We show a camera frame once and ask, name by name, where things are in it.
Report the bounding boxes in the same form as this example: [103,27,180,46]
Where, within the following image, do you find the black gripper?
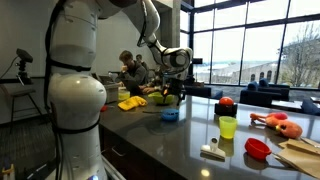
[162,78,185,99]

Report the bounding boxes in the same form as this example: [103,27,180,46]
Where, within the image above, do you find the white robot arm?
[44,0,193,180]

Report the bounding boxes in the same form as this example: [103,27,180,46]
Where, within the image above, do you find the green bowl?
[148,92,174,105]

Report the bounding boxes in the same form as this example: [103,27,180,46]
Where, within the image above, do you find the blue small bowl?
[161,108,179,121]

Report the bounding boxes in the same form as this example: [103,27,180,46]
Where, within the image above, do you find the man in grey sweater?
[116,50,147,95]

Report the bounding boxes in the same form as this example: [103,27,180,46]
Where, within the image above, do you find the yellow knitted cloth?
[118,96,147,111]

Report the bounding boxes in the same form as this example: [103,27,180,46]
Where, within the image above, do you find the person in plaid shirt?
[136,54,149,75]

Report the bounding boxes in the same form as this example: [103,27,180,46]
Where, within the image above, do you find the orange ball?
[219,97,234,106]

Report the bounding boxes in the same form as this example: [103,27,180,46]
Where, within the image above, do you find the yellow container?
[118,87,130,101]

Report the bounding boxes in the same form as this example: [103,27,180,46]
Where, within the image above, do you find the yellow-green plastic cup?
[219,116,238,139]

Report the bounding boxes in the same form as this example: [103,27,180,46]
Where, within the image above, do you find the grey plastic crate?
[105,83,119,103]

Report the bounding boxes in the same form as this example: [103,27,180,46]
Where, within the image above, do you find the white clip tool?
[200,138,226,159]

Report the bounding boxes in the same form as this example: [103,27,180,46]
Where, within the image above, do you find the small red cup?
[100,105,108,112]

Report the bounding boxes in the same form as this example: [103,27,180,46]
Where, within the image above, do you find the blue armchair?
[240,78,290,107]

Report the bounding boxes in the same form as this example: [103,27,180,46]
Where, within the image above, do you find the red measuring cup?
[245,138,272,160]

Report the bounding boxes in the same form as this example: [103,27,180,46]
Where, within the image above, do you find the orange plush chicken toy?
[250,112,303,139]

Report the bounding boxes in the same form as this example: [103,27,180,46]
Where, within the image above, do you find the brown paper bag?
[278,138,320,179]

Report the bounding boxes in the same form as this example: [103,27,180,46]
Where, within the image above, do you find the camera on tripod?
[16,48,33,85]

